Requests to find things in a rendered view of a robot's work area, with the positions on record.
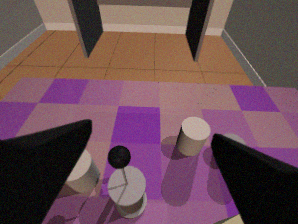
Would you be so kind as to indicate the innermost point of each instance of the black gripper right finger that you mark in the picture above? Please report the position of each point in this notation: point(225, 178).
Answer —
point(264, 189)

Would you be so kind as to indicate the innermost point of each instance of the french press coffee maker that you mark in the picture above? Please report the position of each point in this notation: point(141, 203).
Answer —
point(127, 184)

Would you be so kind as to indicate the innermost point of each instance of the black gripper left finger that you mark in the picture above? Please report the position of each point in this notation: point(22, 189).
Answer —
point(35, 167)

